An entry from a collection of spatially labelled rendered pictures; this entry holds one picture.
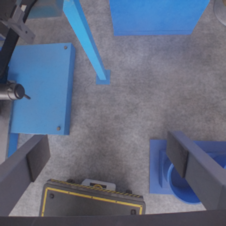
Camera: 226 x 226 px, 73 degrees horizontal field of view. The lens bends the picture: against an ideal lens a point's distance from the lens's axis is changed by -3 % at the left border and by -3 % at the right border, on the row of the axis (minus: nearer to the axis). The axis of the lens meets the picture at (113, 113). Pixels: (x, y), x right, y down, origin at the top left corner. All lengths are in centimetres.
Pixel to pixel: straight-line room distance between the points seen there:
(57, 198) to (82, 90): 89
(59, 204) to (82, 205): 16
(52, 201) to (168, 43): 160
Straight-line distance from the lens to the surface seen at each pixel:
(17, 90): 114
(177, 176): 131
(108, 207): 116
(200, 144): 149
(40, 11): 52
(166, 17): 151
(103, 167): 142
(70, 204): 122
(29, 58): 171
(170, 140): 16
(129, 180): 143
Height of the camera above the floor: 138
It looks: 80 degrees down
